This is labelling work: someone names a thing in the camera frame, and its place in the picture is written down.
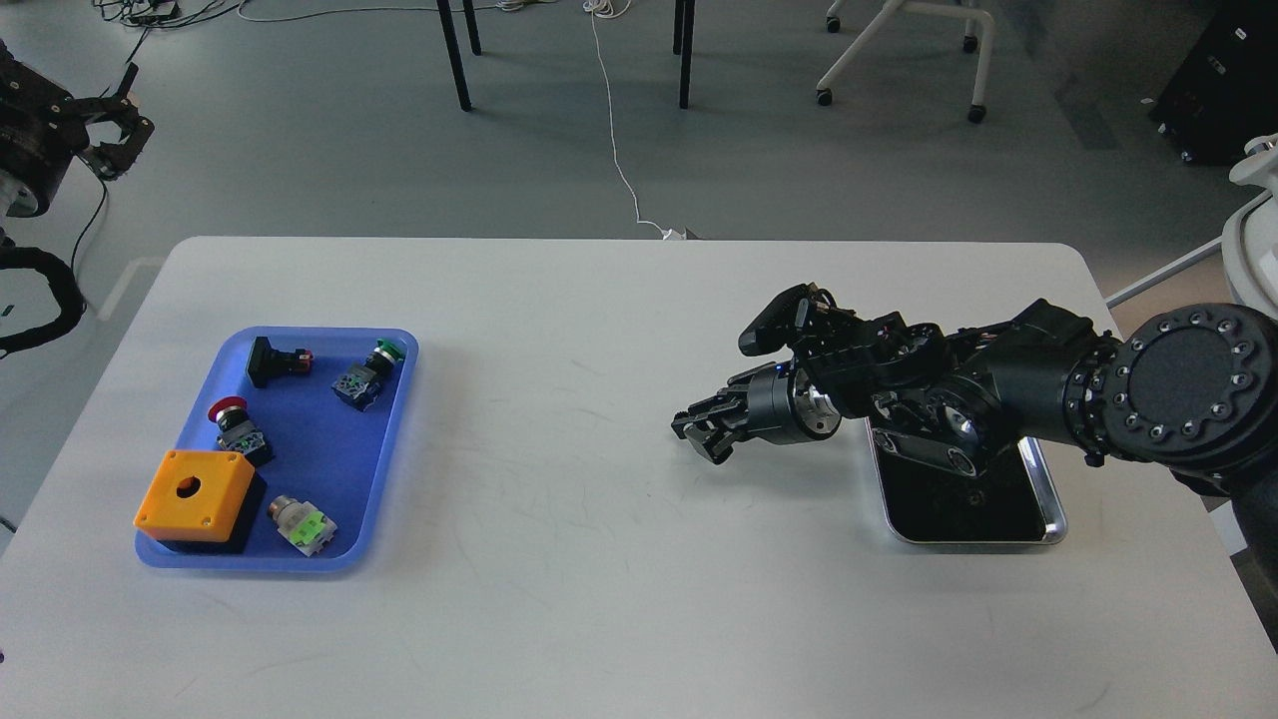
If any black robot arm, image right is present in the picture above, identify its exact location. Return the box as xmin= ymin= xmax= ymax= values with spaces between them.
xmin=671 ymin=284 xmax=1277 ymax=584

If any silver switch with green block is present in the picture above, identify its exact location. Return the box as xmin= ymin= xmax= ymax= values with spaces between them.
xmin=268 ymin=496 xmax=337 ymax=558

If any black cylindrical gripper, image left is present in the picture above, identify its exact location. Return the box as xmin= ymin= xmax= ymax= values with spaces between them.
xmin=0 ymin=40 xmax=157 ymax=218

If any black cable on floor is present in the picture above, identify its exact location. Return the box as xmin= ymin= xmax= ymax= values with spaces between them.
xmin=70 ymin=0 xmax=440 ymax=271

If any red mushroom push button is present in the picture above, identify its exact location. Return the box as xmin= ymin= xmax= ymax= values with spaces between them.
xmin=207 ymin=395 xmax=275 ymax=467

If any black table leg left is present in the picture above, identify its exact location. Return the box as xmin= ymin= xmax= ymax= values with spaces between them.
xmin=435 ymin=0 xmax=483 ymax=112

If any black table leg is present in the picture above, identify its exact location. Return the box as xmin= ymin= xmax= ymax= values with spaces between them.
xmin=672 ymin=0 xmax=697 ymax=110
xmin=435 ymin=0 xmax=483 ymax=112

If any silver metal tray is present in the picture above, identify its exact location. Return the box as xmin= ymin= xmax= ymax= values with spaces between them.
xmin=866 ymin=424 xmax=1068 ymax=552

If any white robot base right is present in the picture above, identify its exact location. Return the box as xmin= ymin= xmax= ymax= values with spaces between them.
xmin=1105 ymin=135 xmax=1277 ymax=319

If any blue plastic tray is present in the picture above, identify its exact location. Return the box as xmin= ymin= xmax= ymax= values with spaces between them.
xmin=134 ymin=327 xmax=419 ymax=573

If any green push button switch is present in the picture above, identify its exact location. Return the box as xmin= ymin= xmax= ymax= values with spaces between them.
xmin=331 ymin=340 xmax=406 ymax=412

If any white cable on floor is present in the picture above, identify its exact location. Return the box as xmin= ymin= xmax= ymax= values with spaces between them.
xmin=583 ymin=0 xmax=690 ymax=243

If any black cabinet top right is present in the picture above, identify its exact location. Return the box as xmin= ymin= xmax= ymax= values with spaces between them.
xmin=1149 ymin=1 xmax=1277 ymax=165

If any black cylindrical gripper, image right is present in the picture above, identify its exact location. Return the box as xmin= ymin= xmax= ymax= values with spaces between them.
xmin=671 ymin=363 xmax=843 ymax=465

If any white chair base with casters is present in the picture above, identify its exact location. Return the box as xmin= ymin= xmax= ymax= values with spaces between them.
xmin=812 ymin=1 xmax=998 ymax=128

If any orange and black button box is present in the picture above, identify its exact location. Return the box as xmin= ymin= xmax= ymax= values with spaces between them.
xmin=133 ymin=450 xmax=267 ymax=554

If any black switch with red tip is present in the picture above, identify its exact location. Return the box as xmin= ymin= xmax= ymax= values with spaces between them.
xmin=244 ymin=336 xmax=314 ymax=388

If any black table leg right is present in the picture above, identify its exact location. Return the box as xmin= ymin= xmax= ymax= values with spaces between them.
xmin=672 ymin=0 xmax=697 ymax=110

